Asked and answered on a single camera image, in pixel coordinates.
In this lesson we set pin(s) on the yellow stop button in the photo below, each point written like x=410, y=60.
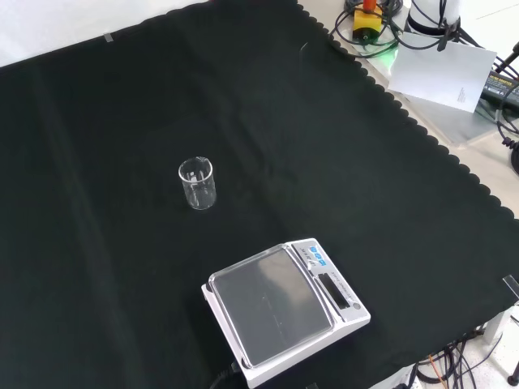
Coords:
x=367, y=24

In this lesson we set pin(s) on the black bench cloth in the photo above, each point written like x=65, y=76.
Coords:
x=162, y=263

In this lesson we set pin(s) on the small clear glass beaker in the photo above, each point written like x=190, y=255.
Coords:
x=197, y=184

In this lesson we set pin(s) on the white electronic balance steel pan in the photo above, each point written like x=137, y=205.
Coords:
x=284, y=308

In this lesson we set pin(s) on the white bench leg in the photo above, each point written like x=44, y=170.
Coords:
x=495, y=324

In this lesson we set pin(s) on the pale board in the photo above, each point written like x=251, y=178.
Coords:
x=442, y=73

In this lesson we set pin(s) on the black power adapter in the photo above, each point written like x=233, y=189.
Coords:
x=498, y=90

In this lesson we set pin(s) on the clear tape strip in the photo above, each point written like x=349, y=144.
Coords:
x=511, y=285

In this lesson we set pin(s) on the grey tape strip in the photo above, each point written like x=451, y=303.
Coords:
x=108, y=37

